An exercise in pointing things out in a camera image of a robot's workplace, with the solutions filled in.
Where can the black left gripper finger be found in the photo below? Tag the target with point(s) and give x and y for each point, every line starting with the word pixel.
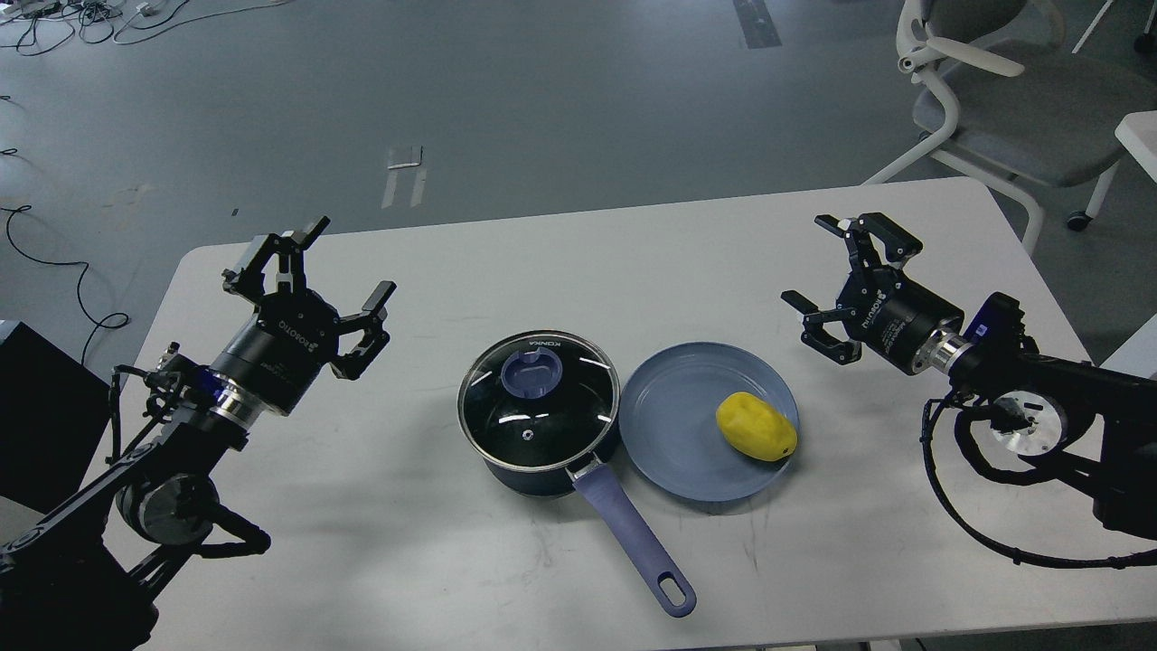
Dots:
pixel 290 293
pixel 374 337

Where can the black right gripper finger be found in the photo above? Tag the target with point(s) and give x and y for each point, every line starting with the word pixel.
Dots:
pixel 814 335
pixel 877 248

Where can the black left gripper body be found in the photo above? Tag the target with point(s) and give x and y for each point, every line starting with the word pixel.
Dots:
pixel 281 349

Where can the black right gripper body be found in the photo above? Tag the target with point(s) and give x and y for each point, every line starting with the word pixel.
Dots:
pixel 896 317

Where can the yellow potato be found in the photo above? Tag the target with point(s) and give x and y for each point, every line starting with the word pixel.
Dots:
pixel 755 428

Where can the glass pot lid blue knob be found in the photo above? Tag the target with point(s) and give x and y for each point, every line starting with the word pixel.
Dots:
pixel 538 400

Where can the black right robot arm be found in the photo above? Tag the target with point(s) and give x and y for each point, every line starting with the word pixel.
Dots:
pixel 1023 418

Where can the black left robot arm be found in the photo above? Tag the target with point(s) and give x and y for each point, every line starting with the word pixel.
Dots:
pixel 88 575

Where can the blue plate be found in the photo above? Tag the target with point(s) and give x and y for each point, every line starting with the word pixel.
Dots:
pixel 667 419

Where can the white grey office chair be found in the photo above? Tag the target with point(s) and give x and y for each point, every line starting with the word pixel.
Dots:
pixel 1013 110

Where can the black box at left edge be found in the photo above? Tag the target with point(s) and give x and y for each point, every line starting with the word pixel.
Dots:
pixel 53 415

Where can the white table at right edge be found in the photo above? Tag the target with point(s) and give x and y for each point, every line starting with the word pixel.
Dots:
pixel 1137 356

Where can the dark pot with blue handle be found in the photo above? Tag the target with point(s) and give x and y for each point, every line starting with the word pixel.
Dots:
pixel 594 479

